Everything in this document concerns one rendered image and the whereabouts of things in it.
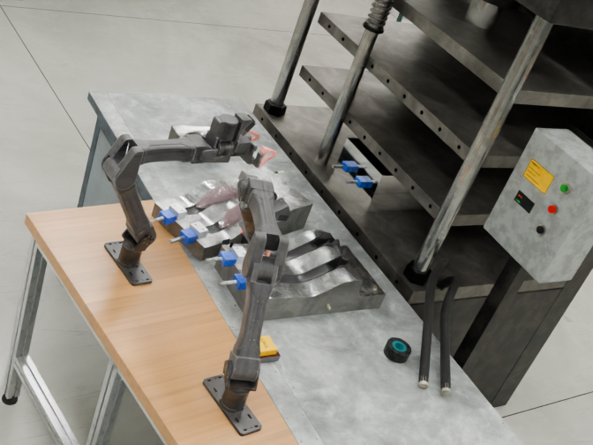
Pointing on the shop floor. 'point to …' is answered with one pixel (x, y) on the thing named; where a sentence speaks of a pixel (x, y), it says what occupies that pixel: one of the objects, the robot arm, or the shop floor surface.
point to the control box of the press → (536, 227)
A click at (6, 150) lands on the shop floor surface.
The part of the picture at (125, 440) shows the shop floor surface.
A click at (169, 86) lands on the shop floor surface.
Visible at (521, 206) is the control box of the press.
